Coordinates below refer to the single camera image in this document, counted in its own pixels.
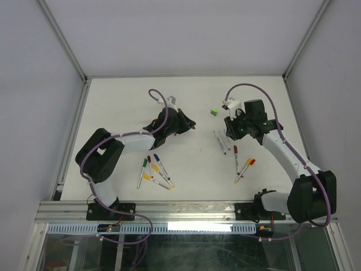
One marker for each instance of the grey cap whiteboard marker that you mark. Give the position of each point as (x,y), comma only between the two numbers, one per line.
(225,140)

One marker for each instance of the green cap marker pen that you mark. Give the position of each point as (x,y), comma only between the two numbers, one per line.
(141,173)

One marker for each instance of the red cap marker group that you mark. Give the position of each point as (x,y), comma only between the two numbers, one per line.
(249,163)

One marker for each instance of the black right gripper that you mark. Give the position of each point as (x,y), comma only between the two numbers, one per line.
(229,124)

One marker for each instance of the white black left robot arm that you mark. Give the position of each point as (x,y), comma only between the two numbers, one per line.
(100,154)

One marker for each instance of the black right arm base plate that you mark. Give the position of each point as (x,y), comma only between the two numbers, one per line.
(248,210)

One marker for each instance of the grey slotted cable duct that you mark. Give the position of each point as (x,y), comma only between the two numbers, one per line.
(196,227)

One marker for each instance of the brown cap marker pen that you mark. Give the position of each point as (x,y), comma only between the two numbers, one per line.
(220,143)

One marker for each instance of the yellow cap marker group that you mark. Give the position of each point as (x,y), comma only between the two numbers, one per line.
(239,177)

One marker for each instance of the aluminium frame rail front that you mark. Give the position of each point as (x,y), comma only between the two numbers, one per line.
(157,211)

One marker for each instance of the blue cap marker pen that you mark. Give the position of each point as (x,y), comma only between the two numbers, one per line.
(161,166)

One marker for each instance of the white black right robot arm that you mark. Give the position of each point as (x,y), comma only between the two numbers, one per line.
(314,192)

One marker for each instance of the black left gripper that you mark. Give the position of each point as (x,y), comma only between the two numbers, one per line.
(186,124)

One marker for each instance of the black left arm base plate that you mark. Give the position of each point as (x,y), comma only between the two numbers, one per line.
(95,212)

